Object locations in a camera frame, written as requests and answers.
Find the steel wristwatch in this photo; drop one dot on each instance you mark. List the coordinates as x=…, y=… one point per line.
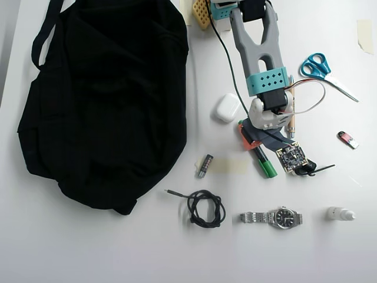
x=282, y=218

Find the green capped whiteboard marker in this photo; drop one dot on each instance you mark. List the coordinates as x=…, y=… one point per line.
x=268, y=168

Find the red USB stick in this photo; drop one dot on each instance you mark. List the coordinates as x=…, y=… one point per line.
x=348, y=140

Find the black bluetooth headset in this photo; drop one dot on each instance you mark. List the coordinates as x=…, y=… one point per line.
x=310, y=169

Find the wooden ballpoint pen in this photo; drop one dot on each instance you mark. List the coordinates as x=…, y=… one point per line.
x=292, y=125

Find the small lip balm tube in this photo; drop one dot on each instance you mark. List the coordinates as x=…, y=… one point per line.
x=205, y=165

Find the white earbuds case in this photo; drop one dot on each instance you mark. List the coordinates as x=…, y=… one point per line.
x=225, y=107

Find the white dropper bottle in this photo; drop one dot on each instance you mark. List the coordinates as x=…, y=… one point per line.
x=338, y=213

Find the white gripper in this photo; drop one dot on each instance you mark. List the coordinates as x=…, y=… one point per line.
x=250, y=138

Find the grey and teal robot arm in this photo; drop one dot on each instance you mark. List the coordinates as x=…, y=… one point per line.
x=250, y=50

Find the black fabric bag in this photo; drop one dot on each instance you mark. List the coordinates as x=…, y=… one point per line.
x=103, y=103

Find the bare camera circuit board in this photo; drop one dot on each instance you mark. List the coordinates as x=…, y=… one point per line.
x=290, y=159

